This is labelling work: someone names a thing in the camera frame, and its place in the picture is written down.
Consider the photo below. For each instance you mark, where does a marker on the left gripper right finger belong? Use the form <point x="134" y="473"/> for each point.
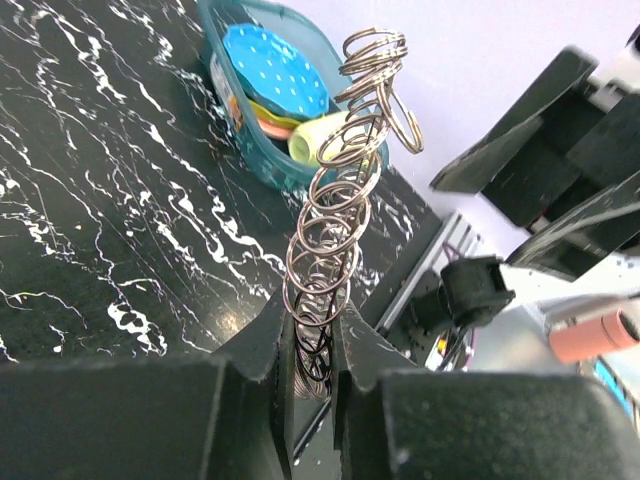
<point x="395" y="420"/>

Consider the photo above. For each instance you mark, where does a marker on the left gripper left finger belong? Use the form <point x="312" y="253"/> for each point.
<point x="221" y="415"/>

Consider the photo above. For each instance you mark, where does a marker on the yellow plate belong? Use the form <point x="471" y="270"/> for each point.
<point x="263" y="114"/>

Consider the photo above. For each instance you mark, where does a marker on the blue polka dot plate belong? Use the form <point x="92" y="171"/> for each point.
<point x="276" y="74"/>

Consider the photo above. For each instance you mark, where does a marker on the pink plate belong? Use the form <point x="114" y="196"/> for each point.
<point x="275" y="131"/>

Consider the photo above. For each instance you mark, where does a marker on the teal plastic container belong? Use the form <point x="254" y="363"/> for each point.
<point x="267" y="158"/>

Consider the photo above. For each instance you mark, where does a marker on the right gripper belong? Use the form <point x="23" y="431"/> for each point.
<point x="558" y="147"/>

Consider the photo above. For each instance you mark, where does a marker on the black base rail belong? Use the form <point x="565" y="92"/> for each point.
<point x="456" y="288"/>

